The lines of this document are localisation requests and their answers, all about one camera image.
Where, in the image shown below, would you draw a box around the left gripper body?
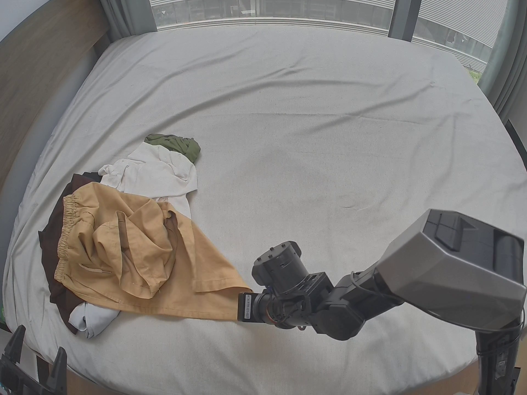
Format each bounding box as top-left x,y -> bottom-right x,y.
0,354 -> 47,395

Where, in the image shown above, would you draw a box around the cream white shirt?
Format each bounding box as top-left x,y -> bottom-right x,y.
98,142 -> 199,222

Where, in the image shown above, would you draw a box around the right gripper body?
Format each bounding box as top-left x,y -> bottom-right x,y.
237,290 -> 276,325

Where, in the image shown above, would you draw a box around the bed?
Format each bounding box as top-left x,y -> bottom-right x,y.
0,0 -> 527,391

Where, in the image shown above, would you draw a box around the dark brown garment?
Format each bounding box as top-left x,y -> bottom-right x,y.
38,172 -> 104,335

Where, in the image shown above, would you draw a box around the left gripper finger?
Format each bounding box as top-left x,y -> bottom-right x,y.
3,325 -> 26,366
46,346 -> 68,395

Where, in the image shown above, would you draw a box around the window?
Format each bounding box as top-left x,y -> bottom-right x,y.
141,0 -> 512,75

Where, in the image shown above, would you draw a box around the tan shorts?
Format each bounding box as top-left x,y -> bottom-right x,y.
54,181 -> 253,323

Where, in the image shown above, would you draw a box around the white garment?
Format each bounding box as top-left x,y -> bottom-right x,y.
68,301 -> 121,340

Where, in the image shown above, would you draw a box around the olive green garment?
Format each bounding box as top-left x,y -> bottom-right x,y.
144,133 -> 202,165

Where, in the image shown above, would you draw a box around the grey-green curtain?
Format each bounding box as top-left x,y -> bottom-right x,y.
477,0 -> 527,123
90,0 -> 160,41

